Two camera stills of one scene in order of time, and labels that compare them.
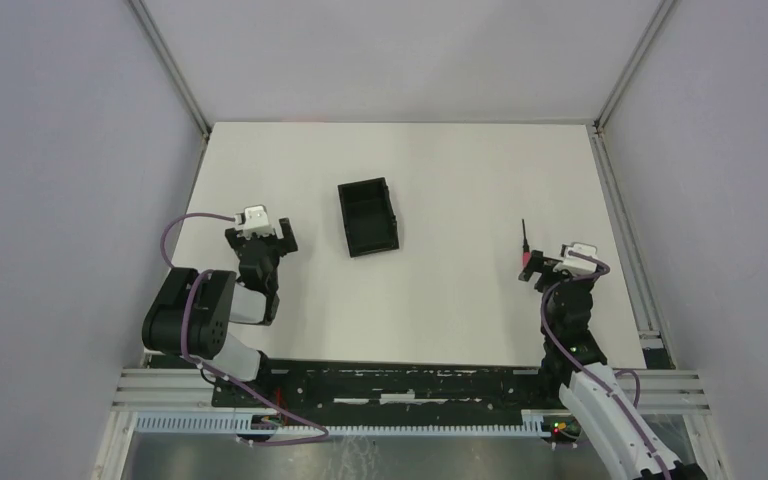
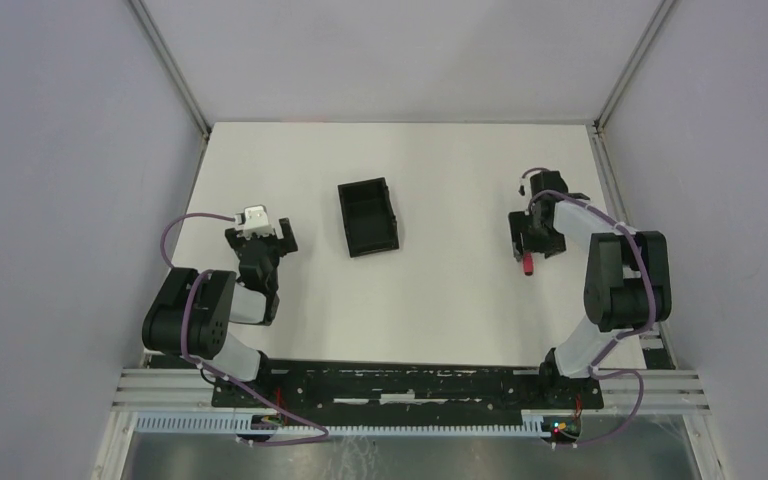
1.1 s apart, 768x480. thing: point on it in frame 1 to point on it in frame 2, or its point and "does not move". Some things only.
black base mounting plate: (382, 386) does not move
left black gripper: (263, 241) does not move
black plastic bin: (369, 216) does not move
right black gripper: (548, 268) to (528, 237)
